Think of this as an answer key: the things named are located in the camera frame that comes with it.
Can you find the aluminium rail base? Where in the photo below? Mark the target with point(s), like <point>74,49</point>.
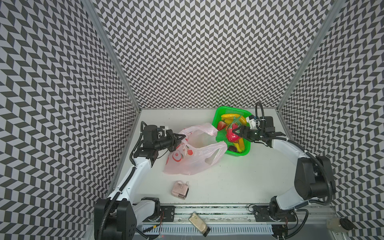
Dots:
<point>237,220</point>

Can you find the pink dragon fruit fake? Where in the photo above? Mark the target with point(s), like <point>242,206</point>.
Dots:
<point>232,138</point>

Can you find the black knob on block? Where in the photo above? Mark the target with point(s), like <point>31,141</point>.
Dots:
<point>346,224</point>

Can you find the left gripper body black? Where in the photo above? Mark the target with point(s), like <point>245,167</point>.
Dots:
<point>166,142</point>

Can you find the yellow fake banana bunch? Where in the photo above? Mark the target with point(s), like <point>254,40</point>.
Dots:
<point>234,118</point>

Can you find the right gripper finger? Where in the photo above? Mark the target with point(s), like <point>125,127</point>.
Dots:
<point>250,139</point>
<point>241,131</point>

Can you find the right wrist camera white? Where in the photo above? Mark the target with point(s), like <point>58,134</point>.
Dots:
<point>254,122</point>

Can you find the red fake strawberry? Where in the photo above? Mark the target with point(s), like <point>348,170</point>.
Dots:
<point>221,125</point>

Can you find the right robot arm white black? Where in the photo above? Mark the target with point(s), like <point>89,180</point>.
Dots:
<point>314,180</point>

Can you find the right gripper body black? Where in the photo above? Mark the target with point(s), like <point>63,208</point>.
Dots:
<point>244,132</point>

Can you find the green plastic basket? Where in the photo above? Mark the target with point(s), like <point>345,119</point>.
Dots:
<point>241,147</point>

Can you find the pink plastic bag fruit print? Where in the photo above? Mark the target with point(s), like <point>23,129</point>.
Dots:
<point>197,152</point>

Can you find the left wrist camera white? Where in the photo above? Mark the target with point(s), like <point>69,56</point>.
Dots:
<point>164,128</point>

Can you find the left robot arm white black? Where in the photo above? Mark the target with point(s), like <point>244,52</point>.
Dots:
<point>117,217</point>

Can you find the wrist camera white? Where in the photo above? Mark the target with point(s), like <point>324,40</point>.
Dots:
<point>164,128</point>
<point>254,122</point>

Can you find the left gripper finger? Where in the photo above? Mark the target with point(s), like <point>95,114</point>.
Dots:
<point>177,138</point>
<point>175,146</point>

